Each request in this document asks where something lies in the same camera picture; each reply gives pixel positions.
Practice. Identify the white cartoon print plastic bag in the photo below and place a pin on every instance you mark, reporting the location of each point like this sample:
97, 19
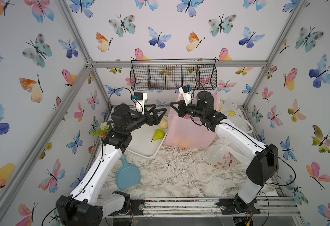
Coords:
218, 155

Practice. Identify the black wire mesh basket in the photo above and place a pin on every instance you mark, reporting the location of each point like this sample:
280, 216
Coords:
171, 74

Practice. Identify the yellow orange fruit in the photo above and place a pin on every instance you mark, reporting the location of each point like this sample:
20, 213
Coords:
186, 143

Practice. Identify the white lemon print plastic bag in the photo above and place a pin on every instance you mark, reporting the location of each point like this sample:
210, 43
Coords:
235, 115

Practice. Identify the potted plant white pot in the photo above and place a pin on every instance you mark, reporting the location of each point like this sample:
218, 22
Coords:
102, 131

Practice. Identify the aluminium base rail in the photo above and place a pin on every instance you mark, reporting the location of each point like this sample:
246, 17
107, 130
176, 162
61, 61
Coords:
272, 206

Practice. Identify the pink apple print plastic bag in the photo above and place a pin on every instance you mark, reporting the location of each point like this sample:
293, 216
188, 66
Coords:
187, 127

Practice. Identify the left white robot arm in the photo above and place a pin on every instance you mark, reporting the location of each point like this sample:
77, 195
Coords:
80, 208

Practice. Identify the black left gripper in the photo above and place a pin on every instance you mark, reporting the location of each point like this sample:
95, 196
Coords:
152, 120

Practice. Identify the white rectangular fruit tray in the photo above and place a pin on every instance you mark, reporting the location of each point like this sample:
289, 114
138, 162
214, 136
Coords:
142, 143

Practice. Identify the blue paddle shaped board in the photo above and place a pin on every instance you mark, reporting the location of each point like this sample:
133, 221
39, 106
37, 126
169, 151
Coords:
128, 175

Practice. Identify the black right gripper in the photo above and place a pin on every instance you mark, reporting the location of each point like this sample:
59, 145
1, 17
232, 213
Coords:
182, 108

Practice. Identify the dark green pear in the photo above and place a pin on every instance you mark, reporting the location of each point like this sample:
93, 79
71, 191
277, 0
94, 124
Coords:
159, 134

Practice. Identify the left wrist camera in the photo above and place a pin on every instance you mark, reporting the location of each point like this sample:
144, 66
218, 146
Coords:
140, 98

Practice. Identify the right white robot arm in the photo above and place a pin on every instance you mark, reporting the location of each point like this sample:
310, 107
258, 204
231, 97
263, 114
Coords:
260, 159

